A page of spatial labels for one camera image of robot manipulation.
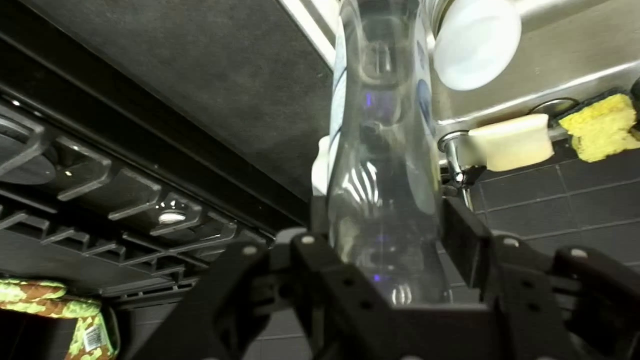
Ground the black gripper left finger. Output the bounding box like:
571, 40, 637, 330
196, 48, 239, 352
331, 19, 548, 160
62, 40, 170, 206
131, 241, 292, 360

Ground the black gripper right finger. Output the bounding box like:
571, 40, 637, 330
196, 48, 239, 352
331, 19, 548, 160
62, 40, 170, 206
442, 197, 640, 360

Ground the clear soap dispenser bottle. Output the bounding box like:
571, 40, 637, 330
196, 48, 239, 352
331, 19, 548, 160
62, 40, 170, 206
326, 0, 449, 305

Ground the green patterned oven mitt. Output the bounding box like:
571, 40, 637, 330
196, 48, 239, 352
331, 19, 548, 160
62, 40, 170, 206
0, 277, 119, 360

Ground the gas stove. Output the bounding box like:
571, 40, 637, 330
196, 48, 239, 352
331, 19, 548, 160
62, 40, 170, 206
0, 32, 312, 360

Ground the yellow sponge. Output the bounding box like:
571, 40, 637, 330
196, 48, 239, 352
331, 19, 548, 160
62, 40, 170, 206
559, 94, 640, 161

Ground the chrome sink faucet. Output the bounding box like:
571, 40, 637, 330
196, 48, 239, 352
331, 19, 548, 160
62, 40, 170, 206
438, 130, 483, 185

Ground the stainless steel sink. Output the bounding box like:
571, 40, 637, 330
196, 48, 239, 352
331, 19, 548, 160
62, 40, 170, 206
279, 0, 640, 136

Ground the white cup in sink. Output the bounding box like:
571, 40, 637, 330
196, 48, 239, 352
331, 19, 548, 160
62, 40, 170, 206
433, 0, 522, 92

